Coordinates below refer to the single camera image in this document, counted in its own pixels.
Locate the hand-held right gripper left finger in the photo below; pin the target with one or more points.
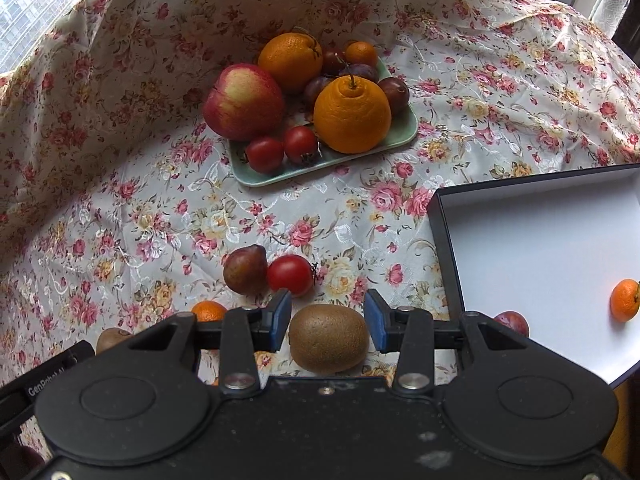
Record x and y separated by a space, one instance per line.
281 321

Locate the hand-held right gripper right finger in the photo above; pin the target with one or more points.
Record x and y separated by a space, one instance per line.
374 321

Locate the brown kiwi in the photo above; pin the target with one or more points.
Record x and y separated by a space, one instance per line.
110 340
327 337

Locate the black box with white inside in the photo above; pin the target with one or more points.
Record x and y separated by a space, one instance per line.
540 260

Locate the red tomato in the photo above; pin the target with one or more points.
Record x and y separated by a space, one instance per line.
264 155
300 145
289 274

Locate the red-brown pear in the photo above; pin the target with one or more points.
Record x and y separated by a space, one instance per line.
244 270

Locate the small mandarin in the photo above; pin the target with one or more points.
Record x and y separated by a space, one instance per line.
209 311
625 301
361 54

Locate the pale green plate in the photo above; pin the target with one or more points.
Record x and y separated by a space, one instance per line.
280 177

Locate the floral tablecloth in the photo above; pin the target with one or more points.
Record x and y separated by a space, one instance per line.
150 210

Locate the large bumpy-top orange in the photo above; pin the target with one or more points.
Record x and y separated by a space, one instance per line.
350 115

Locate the red apple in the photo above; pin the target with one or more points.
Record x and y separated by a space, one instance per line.
242 102

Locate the round orange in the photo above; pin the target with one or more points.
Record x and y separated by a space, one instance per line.
287 62

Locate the window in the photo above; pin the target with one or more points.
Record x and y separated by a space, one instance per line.
25 10

